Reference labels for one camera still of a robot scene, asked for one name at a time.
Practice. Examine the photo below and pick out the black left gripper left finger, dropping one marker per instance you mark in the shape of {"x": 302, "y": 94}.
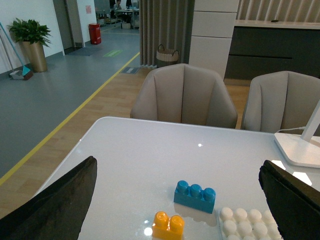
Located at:
{"x": 58, "y": 211}

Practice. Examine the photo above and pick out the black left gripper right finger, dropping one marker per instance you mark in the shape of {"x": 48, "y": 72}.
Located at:
{"x": 294, "y": 205}

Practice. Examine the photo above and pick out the white studded base plate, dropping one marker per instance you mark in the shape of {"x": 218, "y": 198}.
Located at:
{"x": 241, "y": 224}

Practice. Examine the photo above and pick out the yellow two-stud block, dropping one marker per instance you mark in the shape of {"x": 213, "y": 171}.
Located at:
{"x": 166, "y": 227}

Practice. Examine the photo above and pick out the blue three-stud block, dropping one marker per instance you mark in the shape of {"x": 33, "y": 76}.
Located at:
{"x": 193, "y": 196}

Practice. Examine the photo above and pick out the white desk lamp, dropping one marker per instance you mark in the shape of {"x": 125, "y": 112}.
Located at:
{"x": 303, "y": 150}

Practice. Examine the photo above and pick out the beige right chair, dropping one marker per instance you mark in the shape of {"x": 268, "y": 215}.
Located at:
{"x": 281, "y": 101}

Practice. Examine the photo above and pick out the beige chair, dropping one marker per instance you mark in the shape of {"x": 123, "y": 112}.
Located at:
{"x": 281, "y": 101}
{"x": 182, "y": 93}

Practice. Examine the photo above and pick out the blue broom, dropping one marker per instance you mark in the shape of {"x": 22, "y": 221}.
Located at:
{"x": 28, "y": 73}

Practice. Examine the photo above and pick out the grey dustpan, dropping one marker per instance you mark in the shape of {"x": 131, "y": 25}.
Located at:
{"x": 17, "y": 75}

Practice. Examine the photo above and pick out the beige left chair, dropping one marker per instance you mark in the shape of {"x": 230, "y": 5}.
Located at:
{"x": 182, "y": 93}

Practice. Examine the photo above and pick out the gold plant pot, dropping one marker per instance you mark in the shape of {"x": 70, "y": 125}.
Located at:
{"x": 36, "y": 56}

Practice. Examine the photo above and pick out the dark cabinet counter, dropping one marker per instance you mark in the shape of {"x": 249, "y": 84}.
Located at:
{"x": 256, "y": 51}

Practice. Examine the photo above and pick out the green potted plant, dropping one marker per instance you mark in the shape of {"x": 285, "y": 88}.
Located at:
{"x": 30, "y": 31}

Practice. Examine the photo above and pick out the red bin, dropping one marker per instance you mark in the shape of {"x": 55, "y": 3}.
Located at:
{"x": 94, "y": 33}

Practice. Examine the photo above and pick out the woven basket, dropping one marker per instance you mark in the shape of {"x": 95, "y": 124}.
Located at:
{"x": 166, "y": 57}

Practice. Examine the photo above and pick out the seated person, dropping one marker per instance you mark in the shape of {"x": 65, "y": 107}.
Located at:
{"x": 117, "y": 8}

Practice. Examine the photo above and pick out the background desk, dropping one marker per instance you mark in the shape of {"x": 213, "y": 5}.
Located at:
{"x": 129, "y": 17}

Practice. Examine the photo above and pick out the grey curtain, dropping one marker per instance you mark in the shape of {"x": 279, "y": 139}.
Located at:
{"x": 168, "y": 23}

